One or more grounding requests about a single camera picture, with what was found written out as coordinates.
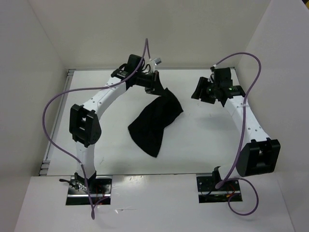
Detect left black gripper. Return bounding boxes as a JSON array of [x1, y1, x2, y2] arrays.
[[135, 71, 167, 97]]

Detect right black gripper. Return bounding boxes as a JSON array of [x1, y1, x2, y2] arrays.
[[191, 76, 220, 104]]

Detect black skirt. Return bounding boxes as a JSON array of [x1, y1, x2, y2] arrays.
[[128, 88, 183, 158]]

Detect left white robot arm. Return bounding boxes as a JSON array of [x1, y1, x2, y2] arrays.
[[69, 54, 164, 193]]

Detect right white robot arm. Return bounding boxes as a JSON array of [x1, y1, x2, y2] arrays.
[[192, 67, 281, 190]]

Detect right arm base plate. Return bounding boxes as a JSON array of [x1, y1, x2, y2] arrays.
[[196, 174, 242, 203]]

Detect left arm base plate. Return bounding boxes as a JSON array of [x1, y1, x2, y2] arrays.
[[59, 175, 113, 206]]

